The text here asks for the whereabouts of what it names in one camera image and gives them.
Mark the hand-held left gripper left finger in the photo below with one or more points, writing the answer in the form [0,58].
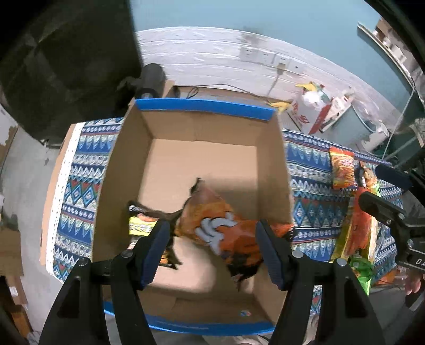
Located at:
[155,253]

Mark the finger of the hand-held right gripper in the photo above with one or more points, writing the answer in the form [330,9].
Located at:
[391,175]
[378,205]

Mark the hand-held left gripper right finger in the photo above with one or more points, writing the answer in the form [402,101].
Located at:
[269,255]

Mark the long orange snack bag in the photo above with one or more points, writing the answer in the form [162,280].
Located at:
[360,222]

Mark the yellow snack bag dark top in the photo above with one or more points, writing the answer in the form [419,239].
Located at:
[139,227]

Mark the green snack bag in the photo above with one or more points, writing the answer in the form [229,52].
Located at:
[360,270]

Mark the orange snack bag white print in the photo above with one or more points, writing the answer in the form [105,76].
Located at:
[201,205]

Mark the cardboard box with blue sides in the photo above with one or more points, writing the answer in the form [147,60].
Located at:
[199,159]

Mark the person's right hand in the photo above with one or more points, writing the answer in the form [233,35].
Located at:
[414,282]

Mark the orange and green snack packet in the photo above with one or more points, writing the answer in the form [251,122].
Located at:
[369,177]

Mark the white chair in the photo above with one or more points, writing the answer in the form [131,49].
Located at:
[376,134]

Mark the red noodle snack packet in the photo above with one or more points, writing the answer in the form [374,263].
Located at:
[343,169]

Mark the blue patterned tablecloth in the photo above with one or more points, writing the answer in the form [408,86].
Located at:
[308,199]

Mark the open white carton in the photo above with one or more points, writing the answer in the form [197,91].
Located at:
[342,104]

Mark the red and white carton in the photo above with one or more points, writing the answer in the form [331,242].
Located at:
[307,116]

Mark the yellow toy in carton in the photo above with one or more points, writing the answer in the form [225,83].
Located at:
[310,87]

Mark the yellow bananas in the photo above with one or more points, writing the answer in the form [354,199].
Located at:
[280,105]

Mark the small brown cardboard box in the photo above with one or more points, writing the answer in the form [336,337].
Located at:
[169,89]

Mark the black cylinder device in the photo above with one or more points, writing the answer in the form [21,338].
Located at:
[152,81]

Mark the large dark cloth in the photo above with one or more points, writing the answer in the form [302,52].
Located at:
[66,66]

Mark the wall shelf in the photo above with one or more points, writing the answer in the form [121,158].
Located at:
[385,46]

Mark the white wall socket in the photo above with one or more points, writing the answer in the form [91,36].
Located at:
[266,57]
[282,63]
[297,67]
[248,54]

